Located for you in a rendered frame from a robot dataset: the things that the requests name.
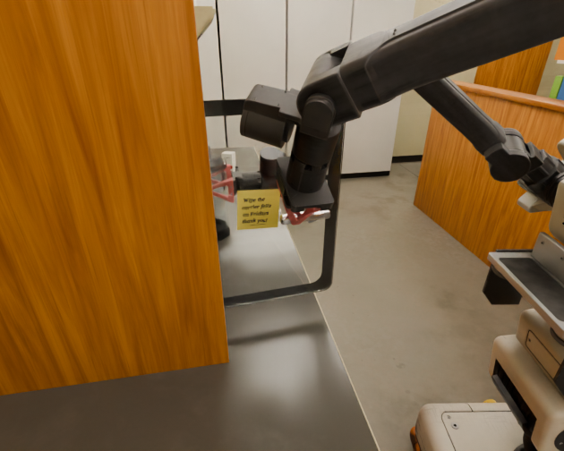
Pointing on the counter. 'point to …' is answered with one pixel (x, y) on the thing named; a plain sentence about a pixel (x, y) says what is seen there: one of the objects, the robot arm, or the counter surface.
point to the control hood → (204, 16)
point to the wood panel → (95, 195)
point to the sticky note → (258, 208)
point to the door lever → (307, 217)
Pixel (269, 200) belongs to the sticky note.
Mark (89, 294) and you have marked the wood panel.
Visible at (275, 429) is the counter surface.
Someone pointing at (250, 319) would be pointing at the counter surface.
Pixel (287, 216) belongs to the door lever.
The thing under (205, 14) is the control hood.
